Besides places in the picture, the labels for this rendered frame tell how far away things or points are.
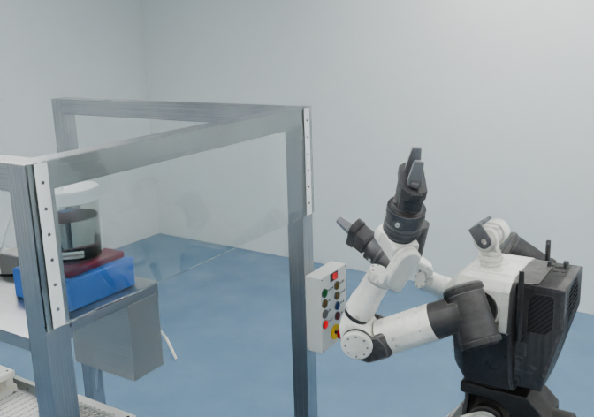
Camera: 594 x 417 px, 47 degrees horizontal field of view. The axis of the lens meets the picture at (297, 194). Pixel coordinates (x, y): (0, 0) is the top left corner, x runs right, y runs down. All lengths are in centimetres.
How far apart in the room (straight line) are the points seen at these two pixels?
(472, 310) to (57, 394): 92
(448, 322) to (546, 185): 315
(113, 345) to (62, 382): 28
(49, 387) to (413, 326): 82
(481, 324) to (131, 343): 83
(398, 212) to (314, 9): 390
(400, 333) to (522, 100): 318
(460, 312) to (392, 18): 357
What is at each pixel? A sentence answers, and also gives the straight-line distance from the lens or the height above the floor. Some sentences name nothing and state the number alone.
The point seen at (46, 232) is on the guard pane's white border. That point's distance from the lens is 145.
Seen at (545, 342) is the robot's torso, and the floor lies 110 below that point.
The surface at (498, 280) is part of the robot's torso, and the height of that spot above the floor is 124.
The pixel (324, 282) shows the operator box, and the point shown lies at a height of 106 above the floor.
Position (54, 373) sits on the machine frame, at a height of 119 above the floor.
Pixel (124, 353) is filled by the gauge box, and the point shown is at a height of 109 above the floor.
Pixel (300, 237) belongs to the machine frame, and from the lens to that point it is 220.
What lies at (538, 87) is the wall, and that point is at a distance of 468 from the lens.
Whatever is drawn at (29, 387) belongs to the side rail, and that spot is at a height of 84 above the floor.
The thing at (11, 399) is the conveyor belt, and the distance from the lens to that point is 230.
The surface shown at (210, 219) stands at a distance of 180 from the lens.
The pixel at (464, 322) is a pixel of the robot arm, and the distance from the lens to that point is 166.
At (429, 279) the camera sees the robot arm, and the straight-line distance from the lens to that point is 217.
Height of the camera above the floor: 186
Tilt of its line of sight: 13 degrees down
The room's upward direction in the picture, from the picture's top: 2 degrees counter-clockwise
